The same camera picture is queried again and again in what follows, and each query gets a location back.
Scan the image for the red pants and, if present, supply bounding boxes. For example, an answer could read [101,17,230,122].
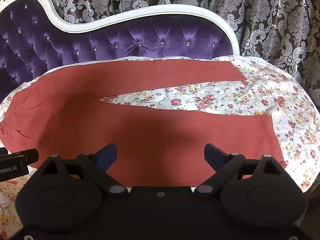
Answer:
[0,57,284,186]

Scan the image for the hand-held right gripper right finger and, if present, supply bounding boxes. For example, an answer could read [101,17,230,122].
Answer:
[194,143,284,195]

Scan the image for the purple tufted headboard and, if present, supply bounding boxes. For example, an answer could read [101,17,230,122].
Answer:
[0,0,241,103]

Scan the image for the brown damask curtain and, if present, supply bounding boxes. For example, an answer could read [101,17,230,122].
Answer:
[0,0,320,98]

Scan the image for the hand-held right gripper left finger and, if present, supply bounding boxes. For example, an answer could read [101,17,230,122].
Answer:
[37,143,128,195]

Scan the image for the floral bed sheet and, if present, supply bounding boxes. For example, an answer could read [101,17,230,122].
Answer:
[0,55,320,240]

